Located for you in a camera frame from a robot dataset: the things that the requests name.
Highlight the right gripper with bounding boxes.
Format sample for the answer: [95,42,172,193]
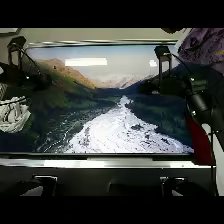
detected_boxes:
[138,77,188,99]

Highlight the purple garment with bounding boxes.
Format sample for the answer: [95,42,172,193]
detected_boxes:
[176,28,224,68]

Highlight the white garment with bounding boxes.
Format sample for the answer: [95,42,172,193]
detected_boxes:
[0,95,32,135]

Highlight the black cable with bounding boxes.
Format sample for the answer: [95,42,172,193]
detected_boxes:
[207,132,218,197]

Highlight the silver frame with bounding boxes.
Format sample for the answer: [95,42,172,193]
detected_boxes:
[0,156,216,197]

